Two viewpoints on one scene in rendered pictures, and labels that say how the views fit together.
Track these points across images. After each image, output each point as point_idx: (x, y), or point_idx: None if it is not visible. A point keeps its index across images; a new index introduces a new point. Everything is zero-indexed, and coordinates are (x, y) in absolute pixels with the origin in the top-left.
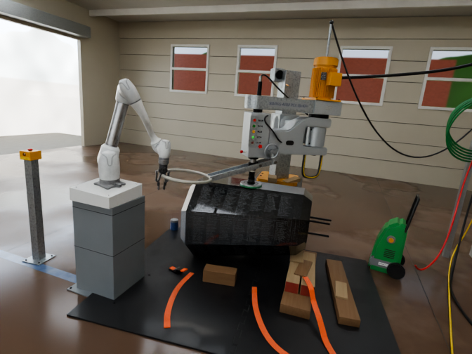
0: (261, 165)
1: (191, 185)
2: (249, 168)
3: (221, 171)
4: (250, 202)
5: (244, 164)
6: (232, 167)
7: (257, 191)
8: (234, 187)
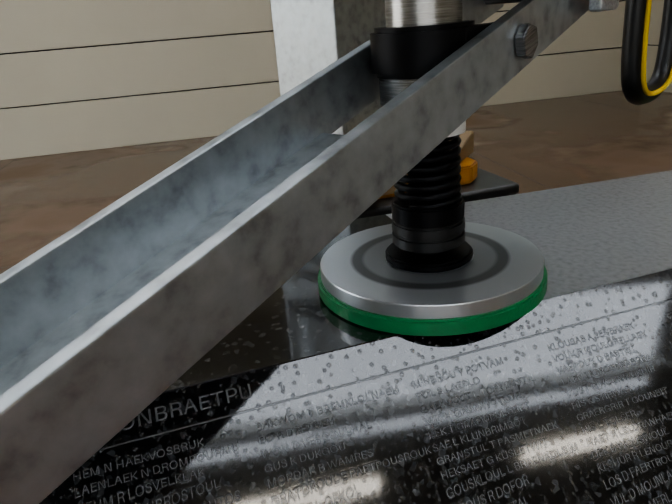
0: (537, 35)
1: None
2: (456, 102)
3: (95, 248)
4: (594, 494)
5: (324, 72)
6: (224, 143)
7: (570, 327)
8: (321, 387)
